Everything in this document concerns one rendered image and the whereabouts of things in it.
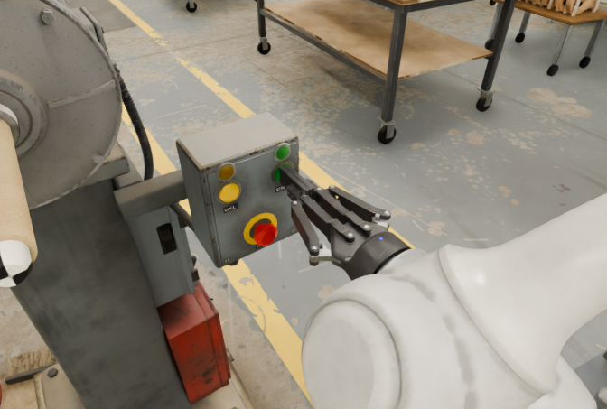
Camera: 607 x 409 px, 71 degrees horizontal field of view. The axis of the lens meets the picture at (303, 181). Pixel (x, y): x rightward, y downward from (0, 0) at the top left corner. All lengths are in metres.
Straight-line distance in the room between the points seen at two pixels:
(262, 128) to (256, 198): 0.11
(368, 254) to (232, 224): 0.25
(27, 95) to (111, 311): 0.55
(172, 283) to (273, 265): 1.00
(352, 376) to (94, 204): 0.59
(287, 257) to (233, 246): 1.29
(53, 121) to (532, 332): 0.46
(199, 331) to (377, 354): 0.84
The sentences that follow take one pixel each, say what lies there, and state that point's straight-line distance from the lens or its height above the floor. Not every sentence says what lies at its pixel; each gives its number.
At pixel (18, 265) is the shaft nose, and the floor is 1.25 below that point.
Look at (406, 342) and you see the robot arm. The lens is 0.24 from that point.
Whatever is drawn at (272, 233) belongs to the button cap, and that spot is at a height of 0.98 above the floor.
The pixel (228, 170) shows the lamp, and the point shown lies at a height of 1.11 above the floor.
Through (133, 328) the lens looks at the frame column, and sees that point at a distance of 0.99.
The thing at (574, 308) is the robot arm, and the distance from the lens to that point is 0.28.
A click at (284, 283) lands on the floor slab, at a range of 1.87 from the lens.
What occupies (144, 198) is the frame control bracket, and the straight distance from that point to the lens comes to 0.70.
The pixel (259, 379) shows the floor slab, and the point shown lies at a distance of 1.64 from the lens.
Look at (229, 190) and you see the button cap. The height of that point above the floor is 1.08.
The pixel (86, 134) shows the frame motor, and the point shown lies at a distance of 0.53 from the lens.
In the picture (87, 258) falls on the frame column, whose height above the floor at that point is 0.90.
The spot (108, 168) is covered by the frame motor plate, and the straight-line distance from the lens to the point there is 0.64.
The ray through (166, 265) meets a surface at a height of 0.77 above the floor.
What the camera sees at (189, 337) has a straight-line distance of 1.05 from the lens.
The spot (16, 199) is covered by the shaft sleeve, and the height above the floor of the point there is 1.26.
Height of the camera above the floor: 1.45
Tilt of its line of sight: 37 degrees down
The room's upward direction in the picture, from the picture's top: straight up
